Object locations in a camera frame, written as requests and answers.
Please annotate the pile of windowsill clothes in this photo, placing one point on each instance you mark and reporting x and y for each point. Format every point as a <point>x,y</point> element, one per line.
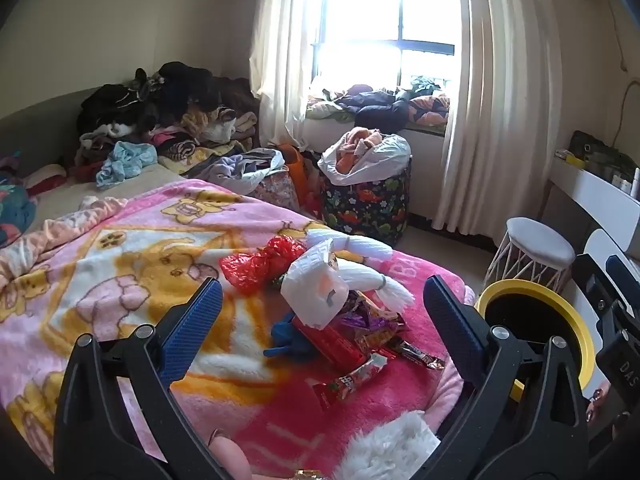
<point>380,105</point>

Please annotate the red cloth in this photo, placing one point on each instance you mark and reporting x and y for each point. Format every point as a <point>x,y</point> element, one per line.
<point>47,180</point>

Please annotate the purple snack wrapper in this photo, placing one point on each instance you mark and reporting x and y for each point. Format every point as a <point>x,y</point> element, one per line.
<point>370,320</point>

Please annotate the white chair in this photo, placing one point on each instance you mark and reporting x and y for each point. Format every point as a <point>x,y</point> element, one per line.
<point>600,245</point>

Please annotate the orange fleece cloth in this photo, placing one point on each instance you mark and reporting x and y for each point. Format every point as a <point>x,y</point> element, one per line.
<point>357,142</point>

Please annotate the pink printed blanket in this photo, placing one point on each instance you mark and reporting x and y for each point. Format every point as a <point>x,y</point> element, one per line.
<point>125,260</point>

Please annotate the window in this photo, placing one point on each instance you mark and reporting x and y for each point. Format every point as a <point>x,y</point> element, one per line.
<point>370,5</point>

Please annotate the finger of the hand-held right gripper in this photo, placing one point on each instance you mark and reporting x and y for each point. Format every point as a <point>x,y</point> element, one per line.
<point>595,275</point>

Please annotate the grey bed headboard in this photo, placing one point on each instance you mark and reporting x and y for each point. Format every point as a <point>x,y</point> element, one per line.
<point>40,125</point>

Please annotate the white foam net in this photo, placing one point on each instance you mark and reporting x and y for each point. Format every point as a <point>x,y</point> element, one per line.
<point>365,277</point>

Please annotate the orange bag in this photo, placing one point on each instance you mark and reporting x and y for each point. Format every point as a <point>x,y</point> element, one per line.
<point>295,170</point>

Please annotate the blue glove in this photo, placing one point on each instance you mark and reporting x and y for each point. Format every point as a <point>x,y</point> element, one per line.
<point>290,340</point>

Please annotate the yellow box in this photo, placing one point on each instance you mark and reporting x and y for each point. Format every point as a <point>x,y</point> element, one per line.
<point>570,159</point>

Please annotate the white furry cloth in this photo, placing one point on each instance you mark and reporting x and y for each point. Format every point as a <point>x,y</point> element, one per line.
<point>390,450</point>

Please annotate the long red snack packet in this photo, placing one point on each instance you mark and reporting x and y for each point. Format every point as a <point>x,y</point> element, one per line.
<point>335,350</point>

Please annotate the brown snack bar wrapper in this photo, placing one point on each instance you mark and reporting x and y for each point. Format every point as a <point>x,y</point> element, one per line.
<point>415,352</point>

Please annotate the cream curtain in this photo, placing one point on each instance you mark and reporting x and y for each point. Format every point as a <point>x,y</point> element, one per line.
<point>280,50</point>
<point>500,85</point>

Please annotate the large white plastic bag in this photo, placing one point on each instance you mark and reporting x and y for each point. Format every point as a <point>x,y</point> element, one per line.
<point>385,155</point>

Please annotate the yellow rimmed trash bin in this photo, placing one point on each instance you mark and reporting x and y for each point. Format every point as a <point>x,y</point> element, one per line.
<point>525,287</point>

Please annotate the red strawberry snack packet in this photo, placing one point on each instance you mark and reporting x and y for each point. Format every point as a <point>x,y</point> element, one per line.
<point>350,380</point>

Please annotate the person's left hand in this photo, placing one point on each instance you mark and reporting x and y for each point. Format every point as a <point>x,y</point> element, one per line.
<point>230,457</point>

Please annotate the camouflage bag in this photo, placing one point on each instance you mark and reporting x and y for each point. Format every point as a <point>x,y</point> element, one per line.
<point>600,152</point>

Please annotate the red plastic bag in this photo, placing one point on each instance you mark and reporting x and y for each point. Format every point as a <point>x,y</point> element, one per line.
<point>250,270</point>

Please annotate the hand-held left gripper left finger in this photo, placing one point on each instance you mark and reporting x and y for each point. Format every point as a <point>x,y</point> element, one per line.
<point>197,325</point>

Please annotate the white desk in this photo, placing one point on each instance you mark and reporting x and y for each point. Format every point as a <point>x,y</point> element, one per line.
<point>590,190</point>

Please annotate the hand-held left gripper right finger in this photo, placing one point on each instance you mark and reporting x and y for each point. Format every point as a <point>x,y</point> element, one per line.
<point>450,315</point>

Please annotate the lavender and white clothes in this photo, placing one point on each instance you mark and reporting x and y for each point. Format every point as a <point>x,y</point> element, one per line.
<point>235,167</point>

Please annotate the teal floral cloth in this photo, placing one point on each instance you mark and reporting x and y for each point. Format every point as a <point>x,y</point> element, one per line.
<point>15,210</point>

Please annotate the pile of dark clothes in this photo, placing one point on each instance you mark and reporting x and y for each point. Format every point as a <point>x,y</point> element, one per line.
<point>175,90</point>

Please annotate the light blue cloth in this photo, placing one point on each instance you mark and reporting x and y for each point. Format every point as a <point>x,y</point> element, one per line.
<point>125,160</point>

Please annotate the person's right hand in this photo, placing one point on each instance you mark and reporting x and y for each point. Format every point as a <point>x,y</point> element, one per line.
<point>600,402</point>

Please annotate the dinosaur print storage basket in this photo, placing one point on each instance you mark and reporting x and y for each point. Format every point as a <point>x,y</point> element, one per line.
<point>370,210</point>

